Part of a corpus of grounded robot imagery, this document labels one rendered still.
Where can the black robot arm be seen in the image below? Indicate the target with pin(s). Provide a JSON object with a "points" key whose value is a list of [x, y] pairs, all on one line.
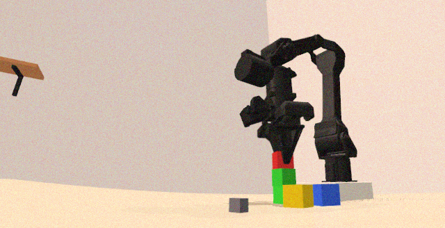
{"points": [[331, 134]]}

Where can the yellow block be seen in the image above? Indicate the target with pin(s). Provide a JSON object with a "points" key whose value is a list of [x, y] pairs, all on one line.
{"points": [[298, 196]]}

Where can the blue block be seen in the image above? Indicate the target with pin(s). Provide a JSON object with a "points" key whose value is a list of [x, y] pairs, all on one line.
{"points": [[326, 195]]}

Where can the red block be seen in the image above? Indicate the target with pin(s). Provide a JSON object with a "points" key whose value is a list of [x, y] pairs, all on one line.
{"points": [[278, 162]]}

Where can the green block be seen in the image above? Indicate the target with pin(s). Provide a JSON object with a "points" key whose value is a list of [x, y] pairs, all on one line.
{"points": [[278, 194], [283, 176]]}

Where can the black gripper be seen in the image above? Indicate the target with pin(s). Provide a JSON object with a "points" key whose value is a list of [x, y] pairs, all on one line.
{"points": [[284, 129]]}

